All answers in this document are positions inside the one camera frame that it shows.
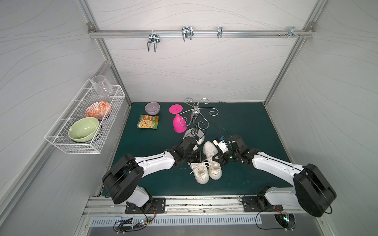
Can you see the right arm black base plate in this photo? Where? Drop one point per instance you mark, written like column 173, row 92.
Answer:
column 257, row 204

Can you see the metal double hook left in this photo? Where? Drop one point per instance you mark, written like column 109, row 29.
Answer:
column 154, row 40

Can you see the metal hook bracket right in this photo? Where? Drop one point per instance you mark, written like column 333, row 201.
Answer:
column 291, row 34

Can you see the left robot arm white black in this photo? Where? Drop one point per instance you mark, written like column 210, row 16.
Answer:
column 121, row 181

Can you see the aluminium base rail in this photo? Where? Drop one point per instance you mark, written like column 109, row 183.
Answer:
column 174, row 205

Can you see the small metal hook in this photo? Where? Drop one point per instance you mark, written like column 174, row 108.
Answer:
column 219, row 32

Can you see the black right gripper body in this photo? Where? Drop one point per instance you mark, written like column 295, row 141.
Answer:
column 227, row 152

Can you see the orange patterned bowl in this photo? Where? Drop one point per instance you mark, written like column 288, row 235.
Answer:
column 99, row 110

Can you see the clear drinking glass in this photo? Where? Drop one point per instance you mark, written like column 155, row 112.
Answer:
column 101, row 85

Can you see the white shoelace of shoe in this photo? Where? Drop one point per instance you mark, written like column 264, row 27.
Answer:
column 199, row 167

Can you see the white knit sneaker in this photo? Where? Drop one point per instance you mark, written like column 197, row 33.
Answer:
column 202, row 178
column 214, row 169

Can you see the white wire wall basket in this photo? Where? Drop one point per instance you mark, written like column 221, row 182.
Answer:
column 58, row 135

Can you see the aluminium crossbar rail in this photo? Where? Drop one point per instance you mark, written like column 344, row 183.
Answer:
column 212, row 33

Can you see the lilac ceramic bowl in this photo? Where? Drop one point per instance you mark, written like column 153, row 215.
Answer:
column 152, row 108

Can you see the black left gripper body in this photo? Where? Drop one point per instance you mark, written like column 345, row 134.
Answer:
column 191, row 144

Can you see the metal double hook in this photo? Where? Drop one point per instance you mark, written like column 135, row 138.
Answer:
column 154, row 40
column 187, row 33

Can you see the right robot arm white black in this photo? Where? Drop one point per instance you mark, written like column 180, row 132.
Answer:
column 309, row 188

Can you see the green snack packet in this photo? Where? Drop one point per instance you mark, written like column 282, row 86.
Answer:
column 148, row 122

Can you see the green ceramic bowl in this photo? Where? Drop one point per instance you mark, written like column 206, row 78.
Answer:
column 84, row 130

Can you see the green dark table mat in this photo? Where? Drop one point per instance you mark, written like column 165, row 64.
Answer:
column 248, row 120

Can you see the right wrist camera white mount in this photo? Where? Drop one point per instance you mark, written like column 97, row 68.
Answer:
column 221, row 144

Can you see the chrome glass holder stand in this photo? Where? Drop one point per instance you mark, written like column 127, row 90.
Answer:
column 197, row 119

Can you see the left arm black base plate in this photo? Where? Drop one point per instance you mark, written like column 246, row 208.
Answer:
column 155, row 205

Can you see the metal double hook middle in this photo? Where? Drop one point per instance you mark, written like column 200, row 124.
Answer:
column 187, row 33

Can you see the pink plastic wine glass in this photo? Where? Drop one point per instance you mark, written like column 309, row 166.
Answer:
column 179, row 123

